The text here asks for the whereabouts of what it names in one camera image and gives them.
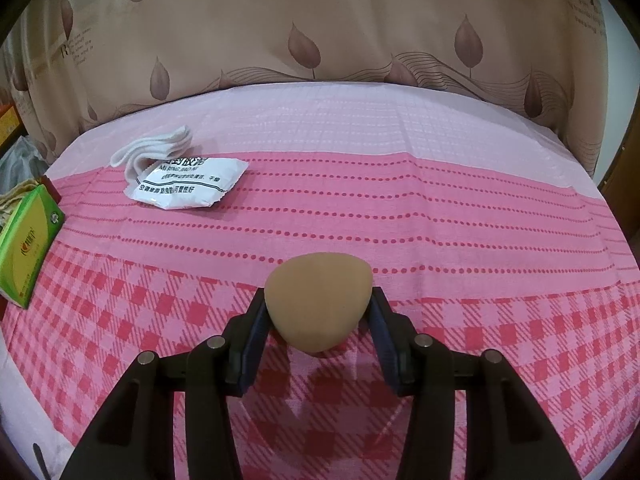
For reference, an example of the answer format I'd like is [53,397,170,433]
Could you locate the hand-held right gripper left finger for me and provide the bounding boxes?
[59,287,273,480]

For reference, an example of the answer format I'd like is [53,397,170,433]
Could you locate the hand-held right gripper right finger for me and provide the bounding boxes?
[367,285,583,480]

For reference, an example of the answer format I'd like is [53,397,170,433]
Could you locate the tan makeup sponge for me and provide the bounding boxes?
[264,254,375,358]

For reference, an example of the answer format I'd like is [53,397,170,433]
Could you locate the gold and red tin box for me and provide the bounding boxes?
[37,174,65,211]

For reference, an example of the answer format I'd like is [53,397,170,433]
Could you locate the pink checked bed sheet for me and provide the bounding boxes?
[0,80,640,480]

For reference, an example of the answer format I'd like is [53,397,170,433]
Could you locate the white printed packet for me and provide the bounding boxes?
[123,156,249,209]

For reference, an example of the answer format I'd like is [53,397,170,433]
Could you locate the white folded socks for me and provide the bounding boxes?
[110,126,195,186]

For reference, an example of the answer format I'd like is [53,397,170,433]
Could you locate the green tissue box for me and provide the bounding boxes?
[0,183,66,309]

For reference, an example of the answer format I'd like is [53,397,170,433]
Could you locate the orange yellow dotted towel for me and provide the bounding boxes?
[0,178,38,233]

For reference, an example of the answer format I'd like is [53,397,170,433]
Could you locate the grey plastic bag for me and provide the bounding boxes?
[0,137,48,186]

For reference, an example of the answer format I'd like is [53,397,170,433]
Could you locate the orange cardboard box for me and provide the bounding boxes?
[0,105,23,148]

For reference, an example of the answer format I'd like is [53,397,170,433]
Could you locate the beige leaf print curtain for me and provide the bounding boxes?
[0,0,616,181]

